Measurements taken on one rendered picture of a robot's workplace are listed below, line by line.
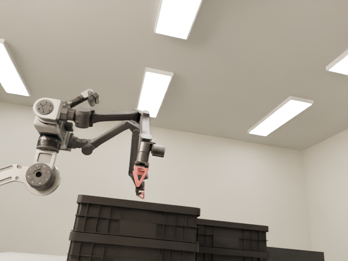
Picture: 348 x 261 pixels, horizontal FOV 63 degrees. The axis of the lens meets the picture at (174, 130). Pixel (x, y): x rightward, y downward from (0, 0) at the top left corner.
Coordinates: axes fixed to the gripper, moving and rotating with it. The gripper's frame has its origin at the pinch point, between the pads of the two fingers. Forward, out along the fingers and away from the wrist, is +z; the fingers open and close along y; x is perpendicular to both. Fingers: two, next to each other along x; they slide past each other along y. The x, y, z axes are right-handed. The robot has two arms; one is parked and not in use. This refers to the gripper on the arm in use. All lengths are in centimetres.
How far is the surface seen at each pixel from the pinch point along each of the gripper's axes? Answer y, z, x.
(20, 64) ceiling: 200, -162, 164
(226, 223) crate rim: -8.1, 12.5, -40.1
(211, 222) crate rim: -8.2, 13.0, -33.6
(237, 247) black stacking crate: -8, 21, -46
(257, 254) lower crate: -8, 23, -55
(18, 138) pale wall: 323, -103, 184
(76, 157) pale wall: 326, -91, 93
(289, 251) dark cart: 121, 13, -147
